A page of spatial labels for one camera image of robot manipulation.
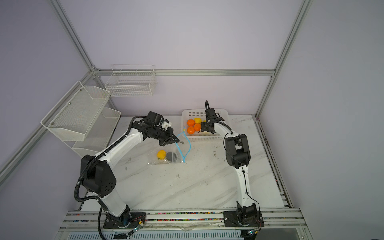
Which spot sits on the small yellow lemon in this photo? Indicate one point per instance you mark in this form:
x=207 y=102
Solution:
x=198 y=120

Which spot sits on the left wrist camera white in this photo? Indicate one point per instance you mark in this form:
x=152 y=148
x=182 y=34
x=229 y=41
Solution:
x=166 y=124

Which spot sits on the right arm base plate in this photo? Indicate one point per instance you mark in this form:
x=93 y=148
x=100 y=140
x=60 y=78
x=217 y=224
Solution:
x=234 y=219

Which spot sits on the clear zip top bag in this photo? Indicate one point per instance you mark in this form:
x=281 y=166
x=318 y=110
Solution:
x=182 y=149

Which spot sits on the orange tangerine front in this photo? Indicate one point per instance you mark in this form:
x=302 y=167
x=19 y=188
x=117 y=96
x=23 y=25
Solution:
x=191 y=130

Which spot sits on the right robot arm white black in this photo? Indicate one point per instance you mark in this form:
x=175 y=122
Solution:
x=238 y=156

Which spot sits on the orange tangerine back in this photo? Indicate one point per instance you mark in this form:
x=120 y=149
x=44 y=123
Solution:
x=190 y=122

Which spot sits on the round yellow fruit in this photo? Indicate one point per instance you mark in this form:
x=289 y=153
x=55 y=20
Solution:
x=161 y=155

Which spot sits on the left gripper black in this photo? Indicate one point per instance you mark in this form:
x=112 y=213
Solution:
x=171 y=137

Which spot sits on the black avocado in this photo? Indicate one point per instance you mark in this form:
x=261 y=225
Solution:
x=171 y=157

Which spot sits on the white wire wall basket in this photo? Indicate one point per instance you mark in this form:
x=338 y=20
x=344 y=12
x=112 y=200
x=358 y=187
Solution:
x=132 y=81

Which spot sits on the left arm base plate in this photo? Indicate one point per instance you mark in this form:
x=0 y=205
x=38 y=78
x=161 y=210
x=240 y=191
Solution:
x=125 y=221

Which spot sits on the upper white mesh shelf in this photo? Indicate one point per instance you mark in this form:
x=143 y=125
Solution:
x=72 y=118

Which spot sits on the orange tangerine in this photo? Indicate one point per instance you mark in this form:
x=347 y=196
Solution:
x=191 y=130
x=190 y=122
x=197 y=127

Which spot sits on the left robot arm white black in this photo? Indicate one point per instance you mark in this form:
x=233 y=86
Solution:
x=97 y=180

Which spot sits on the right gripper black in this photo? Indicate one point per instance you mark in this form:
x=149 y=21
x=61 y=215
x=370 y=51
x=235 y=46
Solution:
x=204 y=127

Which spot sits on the lower white mesh shelf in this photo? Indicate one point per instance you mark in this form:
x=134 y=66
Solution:
x=100 y=134

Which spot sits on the white mesh shelf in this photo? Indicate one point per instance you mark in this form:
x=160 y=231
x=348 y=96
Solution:
x=72 y=118
x=100 y=134

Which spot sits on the aluminium front rail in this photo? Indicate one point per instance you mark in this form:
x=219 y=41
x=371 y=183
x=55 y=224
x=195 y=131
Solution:
x=190 y=220

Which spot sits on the white plastic perforated basket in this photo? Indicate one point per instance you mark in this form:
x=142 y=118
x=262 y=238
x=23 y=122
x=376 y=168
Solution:
x=220 y=128

